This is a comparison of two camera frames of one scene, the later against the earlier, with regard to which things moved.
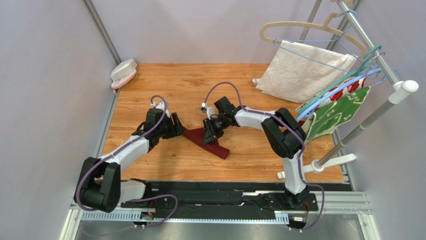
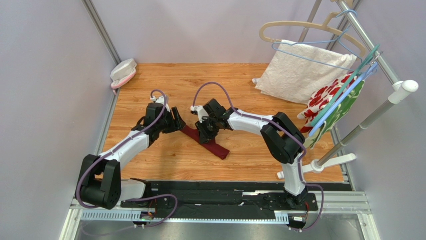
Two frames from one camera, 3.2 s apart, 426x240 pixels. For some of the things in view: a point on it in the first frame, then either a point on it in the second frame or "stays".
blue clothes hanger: x=337 y=90 to x=371 y=69
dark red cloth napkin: x=196 y=136 stays
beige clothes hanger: x=327 y=25 stays
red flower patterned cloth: x=360 y=83 to x=319 y=100
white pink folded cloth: x=125 y=71 stays
